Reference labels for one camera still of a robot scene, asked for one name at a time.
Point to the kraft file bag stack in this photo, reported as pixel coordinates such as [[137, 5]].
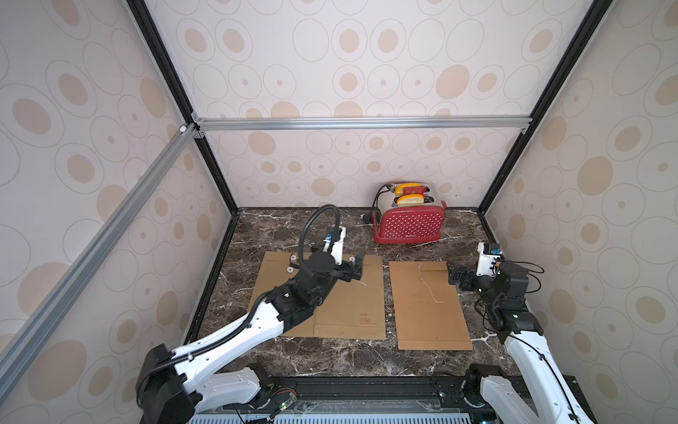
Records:
[[427, 309], [355, 310]]

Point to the black corner frame post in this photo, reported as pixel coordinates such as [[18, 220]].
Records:
[[151, 35], [575, 49]]

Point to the kraft file bag stack bottom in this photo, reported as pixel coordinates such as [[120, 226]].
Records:
[[427, 309]]

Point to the kraft file bag stack top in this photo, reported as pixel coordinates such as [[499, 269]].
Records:
[[355, 310]]

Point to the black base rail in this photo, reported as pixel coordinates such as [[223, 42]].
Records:
[[438, 393]]

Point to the aluminium rail left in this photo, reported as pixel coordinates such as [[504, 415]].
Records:
[[47, 317]]

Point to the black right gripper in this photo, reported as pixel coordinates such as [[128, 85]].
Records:
[[465, 277]]

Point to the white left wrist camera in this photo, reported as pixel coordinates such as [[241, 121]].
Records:
[[334, 245]]

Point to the black corner frame post left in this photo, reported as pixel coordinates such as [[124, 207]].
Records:
[[151, 35]]

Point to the aluminium rail back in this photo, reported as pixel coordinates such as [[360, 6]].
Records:
[[369, 123]]

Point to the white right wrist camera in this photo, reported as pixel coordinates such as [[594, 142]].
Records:
[[489, 256]]

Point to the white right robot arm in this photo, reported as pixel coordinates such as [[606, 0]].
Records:
[[552, 401]]

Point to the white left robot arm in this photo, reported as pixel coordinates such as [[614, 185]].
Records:
[[174, 385]]

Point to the red toaster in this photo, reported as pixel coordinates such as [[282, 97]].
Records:
[[407, 213]]

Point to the black corner frame post right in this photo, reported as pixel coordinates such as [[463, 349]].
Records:
[[575, 49]]

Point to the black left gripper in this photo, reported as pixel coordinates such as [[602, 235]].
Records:
[[348, 271]]

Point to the aluminium rail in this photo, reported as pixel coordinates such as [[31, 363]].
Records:
[[47, 317], [369, 123]]

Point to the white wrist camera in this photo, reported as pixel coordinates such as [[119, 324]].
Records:
[[489, 256], [334, 245]]

